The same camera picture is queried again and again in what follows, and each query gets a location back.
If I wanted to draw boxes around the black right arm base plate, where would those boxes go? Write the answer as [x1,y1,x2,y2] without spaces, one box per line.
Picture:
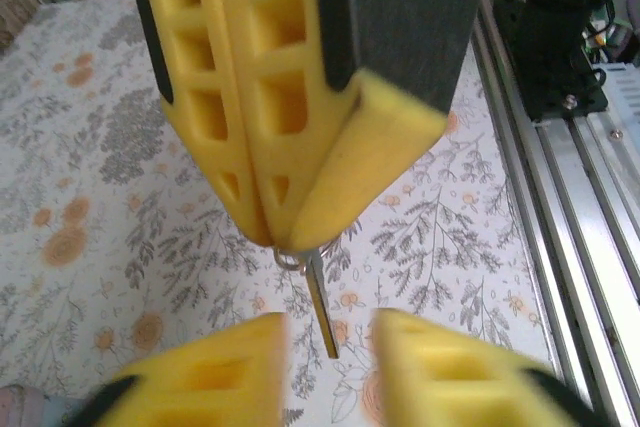
[492,0,610,122]

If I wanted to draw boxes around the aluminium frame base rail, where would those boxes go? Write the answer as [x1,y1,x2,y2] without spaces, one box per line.
[462,0,640,411]

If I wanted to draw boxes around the floral tablecloth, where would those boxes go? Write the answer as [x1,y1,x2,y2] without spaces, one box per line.
[0,0,564,427]

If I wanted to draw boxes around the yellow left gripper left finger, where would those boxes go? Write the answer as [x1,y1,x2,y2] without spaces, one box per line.
[74,311,290,427]

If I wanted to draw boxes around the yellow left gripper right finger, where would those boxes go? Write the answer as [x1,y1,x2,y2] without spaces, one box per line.
[373,307,611,427]

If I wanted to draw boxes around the silver key ring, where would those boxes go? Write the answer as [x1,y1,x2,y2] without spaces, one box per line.
[272,240,347,276]

